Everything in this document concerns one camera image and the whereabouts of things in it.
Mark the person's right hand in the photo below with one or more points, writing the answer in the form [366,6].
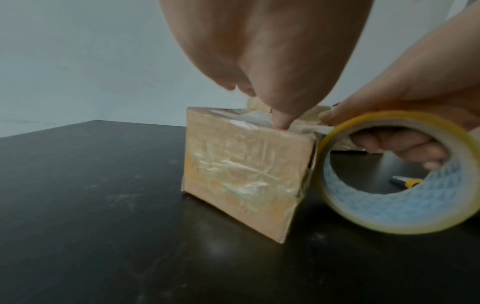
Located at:
[431,74]

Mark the small cardboard box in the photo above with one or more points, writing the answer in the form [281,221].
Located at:
[240,166]

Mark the black yellow utility knife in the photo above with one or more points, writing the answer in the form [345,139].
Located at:
[410,183]

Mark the yellow tape roll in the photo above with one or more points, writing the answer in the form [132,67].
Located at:
[393,213]

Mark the tall cardboard box square hole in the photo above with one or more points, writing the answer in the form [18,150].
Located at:
[345,147]

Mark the person's left hand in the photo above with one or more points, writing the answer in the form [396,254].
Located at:
[262,53]

